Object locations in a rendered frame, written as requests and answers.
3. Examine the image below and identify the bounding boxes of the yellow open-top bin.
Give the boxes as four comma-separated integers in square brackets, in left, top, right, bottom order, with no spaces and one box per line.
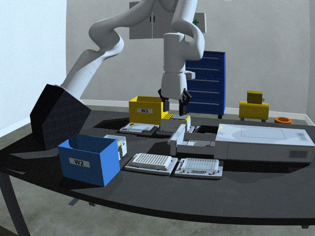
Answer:
[129,96,168,126]

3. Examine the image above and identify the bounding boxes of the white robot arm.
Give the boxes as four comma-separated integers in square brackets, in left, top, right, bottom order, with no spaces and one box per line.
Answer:
[54,0,205,104]

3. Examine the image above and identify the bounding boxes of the blue open-top bin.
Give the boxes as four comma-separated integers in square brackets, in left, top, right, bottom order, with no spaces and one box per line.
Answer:
[58,134,120,187]

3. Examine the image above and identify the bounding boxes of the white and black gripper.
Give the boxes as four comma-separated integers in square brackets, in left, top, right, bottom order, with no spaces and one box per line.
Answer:
[158,72,192,116]

